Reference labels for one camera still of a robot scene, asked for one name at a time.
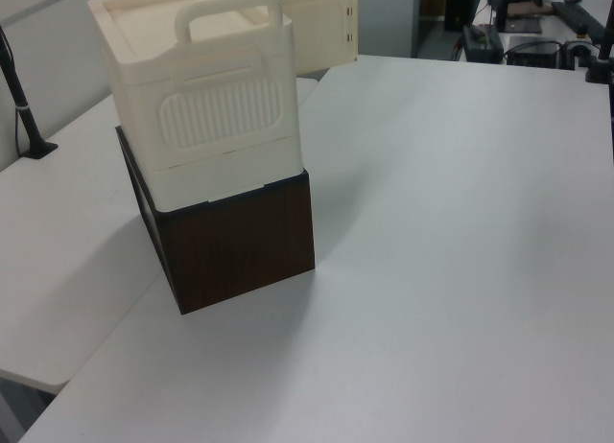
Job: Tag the cream cabinet door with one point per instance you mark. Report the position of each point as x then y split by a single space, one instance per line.
319 30

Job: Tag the cream plastic cabinet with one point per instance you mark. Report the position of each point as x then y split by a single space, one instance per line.
216 117

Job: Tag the dark brown wooden drawer box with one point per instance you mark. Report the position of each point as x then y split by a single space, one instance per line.
240 251

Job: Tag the grey green electronic device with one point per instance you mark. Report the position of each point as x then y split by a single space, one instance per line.
482 50

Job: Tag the black computer box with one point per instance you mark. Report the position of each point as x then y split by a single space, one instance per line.
458 11

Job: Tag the black equipment box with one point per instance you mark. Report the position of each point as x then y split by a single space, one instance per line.
532 57

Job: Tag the emergency stop button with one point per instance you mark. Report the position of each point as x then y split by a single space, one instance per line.
582 30

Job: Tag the black keyboard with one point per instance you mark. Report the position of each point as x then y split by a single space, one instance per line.
575 14

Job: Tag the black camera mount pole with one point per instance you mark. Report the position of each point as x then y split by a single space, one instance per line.
597 71
26 122

